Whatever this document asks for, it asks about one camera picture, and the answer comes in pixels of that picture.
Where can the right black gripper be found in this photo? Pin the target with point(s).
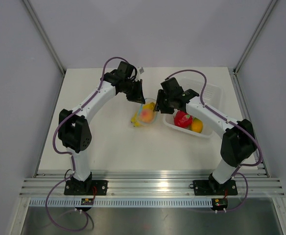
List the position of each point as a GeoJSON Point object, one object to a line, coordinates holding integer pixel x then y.
{"type": "Point", "coordinates": [159, 105]}

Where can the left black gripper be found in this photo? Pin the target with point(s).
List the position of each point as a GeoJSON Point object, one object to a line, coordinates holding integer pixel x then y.
{"type": "Point", "coordinates": [138, 97]}

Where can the yellow mango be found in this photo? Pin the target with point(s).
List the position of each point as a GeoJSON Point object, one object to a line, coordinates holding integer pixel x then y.
{"type": "Point", "coordinates": [149, 106]}

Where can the orange peach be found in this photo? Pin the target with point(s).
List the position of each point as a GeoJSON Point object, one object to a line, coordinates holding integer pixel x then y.
{"type": "Point", "coordinates": [146, 116]}

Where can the clear zip top bag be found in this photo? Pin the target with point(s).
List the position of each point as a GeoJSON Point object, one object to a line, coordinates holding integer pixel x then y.
{"type": "Point", "coordinates": [148, 100]}

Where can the yellow banana bunch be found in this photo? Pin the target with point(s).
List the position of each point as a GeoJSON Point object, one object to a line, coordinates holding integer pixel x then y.
{"type": "Point", "coordinates": [135, 120]}

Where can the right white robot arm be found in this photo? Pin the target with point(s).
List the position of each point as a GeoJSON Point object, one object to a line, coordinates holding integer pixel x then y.
{"type": "Point", "coordinates": [238, 140]}

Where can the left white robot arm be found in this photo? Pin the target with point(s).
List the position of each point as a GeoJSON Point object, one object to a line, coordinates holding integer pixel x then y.
{"type": "Point", "coordinates": [73, 129]}

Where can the red dragon fruit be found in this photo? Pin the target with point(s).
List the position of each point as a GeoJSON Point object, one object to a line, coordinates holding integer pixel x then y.
{"type": "Point", "coordinates": [182, 119]}

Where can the orange green mango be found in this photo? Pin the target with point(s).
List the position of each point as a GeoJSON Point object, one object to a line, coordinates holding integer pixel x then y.
{"type": "Point", "coordinates": [196, 126]}

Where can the white plastic basket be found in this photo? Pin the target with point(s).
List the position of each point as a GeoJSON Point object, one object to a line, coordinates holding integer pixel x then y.
{"type": "Point", "coordinates": [212, 97]}

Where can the right small circuit board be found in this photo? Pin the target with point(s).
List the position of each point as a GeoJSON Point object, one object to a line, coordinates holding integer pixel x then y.
{"type": "Point", "coordinates": [220, 203]}

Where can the small circuit board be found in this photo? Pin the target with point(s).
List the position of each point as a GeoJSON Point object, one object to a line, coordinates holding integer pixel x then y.
{"type": "Point", "coordinates": [87, 202]}
{"type": "Point", "coordinates": [220, 203]}

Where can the left small circuit board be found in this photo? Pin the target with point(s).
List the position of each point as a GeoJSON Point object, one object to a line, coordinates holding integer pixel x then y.
{"type": "Point", "coordinates": [87, 202]}

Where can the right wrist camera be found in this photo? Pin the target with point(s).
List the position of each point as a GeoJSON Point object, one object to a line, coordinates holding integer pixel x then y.
{"type": "Point", "coordinates": [171, 86]}

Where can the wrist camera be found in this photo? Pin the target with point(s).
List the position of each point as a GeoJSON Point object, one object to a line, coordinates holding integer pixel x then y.
{"type": "Point", "coordinates": [129, 70]}
{"type": "Point", "coordinates": [171, 86]}

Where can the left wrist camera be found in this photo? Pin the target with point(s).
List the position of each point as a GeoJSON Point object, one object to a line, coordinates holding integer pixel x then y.
{"type": "Point", "coordinates": [129, 70]}

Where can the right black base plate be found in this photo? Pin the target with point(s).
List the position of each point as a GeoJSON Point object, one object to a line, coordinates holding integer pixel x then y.
{"type": "Point", "coordinates": [204, 188]}

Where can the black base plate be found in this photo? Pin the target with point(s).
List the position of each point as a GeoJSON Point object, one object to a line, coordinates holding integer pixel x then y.
{"type": "Point", "coordinates": [204, 188]}
{"type": "Point", "coordinates": [80, 188]}

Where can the left aluminium corner post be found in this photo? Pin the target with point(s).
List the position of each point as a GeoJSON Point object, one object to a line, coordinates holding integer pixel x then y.
{"type": "Point", "coordinates": [44, 37]}

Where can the aluminium corner post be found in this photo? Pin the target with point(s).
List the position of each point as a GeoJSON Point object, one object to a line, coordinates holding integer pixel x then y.
{"type": "Point", "coordinates": [44, 37]}
{"type": "Point", "coordinates": [255, 35]}

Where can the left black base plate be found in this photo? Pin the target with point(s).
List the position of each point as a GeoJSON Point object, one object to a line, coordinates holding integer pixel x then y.
{"type": "Point", "coordinates": [80, 188]}

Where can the aluminium rail beam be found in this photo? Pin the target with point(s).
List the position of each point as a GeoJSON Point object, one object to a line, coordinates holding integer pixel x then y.
{"type": "Point", "coordinates": [154, 184]}

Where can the white slotted cable duct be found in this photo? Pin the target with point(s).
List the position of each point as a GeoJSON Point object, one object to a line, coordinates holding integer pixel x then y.
{"type": "Point", "coordinates": [125, 202]}

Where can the right aluminium corner post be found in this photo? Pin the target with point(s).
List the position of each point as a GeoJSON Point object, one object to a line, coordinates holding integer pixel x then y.
{"type": "Point", "coordinates": [255, 35]}

